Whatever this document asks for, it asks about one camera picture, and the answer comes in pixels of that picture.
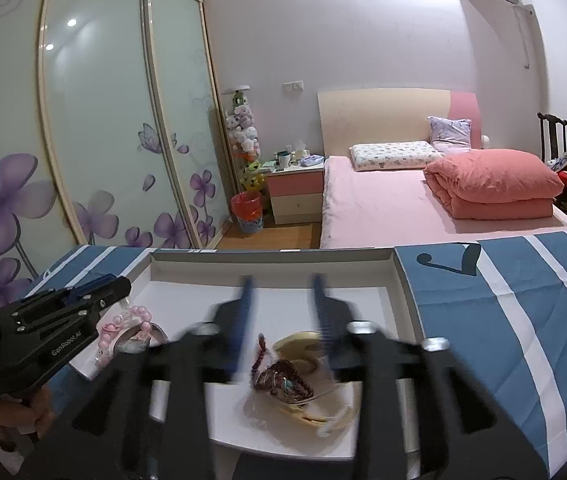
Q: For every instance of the thin silver bangle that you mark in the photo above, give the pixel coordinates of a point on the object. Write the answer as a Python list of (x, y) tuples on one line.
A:
[(332, 410)]

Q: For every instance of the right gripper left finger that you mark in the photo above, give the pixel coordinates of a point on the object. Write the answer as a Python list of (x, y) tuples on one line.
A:
[(144, 416)]

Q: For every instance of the yellow wristwatch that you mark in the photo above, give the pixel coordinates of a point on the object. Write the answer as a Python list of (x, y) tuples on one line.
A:
[(296, 369)]

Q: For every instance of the blue white striped tablecloth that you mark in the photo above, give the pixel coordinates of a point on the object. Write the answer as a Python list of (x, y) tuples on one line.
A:
[(502, 306)]

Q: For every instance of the pink nightstand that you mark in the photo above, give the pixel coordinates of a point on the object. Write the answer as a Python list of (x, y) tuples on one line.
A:
[(296, 194)]

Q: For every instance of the sliding wardrobe with purple flowers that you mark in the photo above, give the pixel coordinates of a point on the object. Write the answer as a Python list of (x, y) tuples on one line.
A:
[(109, 133)]

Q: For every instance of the folded salmon duvet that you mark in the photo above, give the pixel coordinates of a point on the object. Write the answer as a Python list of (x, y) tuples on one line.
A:
[(494, 185)]

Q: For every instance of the grey cardboard tray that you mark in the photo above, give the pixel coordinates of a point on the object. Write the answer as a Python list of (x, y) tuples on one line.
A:
[(180, 288)]

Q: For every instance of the purple floral pillow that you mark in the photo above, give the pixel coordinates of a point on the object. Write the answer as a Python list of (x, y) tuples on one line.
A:
[(450, 136)]

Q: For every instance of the beige pink headboard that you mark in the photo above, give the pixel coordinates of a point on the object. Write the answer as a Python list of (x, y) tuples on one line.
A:
[(377, 115)]

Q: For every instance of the plush toy tower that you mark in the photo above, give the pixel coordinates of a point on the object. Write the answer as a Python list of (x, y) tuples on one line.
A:
[(242, 135)]

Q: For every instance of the dark wooden chair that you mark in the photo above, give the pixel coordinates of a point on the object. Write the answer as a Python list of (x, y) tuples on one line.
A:
[(553, 131)]

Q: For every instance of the red waste bin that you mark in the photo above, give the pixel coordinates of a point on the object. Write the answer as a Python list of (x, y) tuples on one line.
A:
[(247, 208)]

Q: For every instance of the wall socket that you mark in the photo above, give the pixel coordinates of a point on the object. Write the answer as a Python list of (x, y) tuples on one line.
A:
[(293, 86)]

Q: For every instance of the bed with pink sheet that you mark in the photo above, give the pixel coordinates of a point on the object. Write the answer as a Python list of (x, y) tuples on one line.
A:
[(397, 208)]

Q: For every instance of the white mug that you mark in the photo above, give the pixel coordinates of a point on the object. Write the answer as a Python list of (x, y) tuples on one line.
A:
[(284, 159)]

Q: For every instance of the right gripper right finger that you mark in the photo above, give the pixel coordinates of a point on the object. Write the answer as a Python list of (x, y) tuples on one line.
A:
[(463, 433)]

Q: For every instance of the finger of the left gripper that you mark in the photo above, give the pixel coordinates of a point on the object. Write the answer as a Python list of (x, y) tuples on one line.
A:
[(104, 297), (91, 286)]

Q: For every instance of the white patterned pillow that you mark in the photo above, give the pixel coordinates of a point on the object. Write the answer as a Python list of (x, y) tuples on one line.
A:
[(393, 156)]

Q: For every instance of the left hand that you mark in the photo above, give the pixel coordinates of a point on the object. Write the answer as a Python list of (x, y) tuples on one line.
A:
[(37, 414)]

